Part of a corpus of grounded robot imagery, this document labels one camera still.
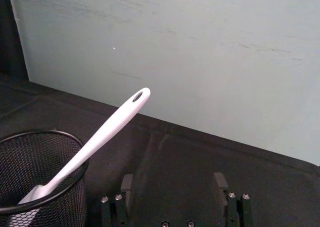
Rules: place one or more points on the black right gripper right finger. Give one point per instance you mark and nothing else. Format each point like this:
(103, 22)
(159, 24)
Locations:
(232, 212)

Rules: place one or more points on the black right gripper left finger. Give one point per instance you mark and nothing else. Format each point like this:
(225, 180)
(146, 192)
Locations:
(120, 212)

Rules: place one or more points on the white plastic spatula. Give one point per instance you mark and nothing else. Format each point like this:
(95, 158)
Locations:
(112, 122)

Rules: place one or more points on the black table cloth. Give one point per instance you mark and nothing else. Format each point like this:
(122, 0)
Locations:
(200, 162)

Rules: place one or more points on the pale wall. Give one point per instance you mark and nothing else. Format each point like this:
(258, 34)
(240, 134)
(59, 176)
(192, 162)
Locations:
(200, 62)

